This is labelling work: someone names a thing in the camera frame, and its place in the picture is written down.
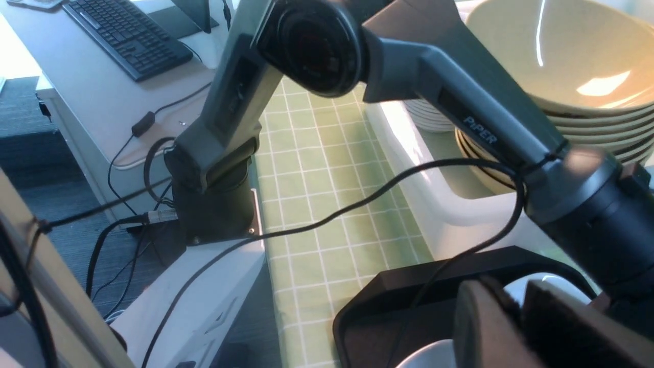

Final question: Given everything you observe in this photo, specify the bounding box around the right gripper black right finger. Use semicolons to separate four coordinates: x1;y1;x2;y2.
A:
522;281;653;367

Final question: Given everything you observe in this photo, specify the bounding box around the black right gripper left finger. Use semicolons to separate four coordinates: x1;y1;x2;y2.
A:
452;278;545;367

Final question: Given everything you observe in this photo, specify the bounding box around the white square dish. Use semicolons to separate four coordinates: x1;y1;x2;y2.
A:
396;339;456;368
504;272;592;307

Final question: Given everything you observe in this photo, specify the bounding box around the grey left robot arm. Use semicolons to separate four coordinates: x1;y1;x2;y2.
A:
164;1;652;300

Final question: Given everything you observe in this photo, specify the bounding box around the top stacked tan bowl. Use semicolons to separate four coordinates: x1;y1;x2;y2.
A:
465;1;653;115

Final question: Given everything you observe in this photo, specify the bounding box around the black plastic serving tray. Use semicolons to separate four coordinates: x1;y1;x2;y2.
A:
333;246;596;367

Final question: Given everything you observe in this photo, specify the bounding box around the large white plastic tub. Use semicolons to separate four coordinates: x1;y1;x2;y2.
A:
365;0;654;266

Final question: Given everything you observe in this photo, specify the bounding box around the stack of white plates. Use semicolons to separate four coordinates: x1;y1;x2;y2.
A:
403;99;455;133

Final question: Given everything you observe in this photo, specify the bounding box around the green checked tablecloth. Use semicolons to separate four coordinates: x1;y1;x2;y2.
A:
255;78;432;367

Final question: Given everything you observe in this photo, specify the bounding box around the white office desk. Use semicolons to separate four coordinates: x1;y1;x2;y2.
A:
2;1;236;203

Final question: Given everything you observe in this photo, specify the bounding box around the black computer keyboard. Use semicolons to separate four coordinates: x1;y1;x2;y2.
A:
63;1;194;82

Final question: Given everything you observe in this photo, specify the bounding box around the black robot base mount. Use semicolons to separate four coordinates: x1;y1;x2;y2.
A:
126;157;260;246

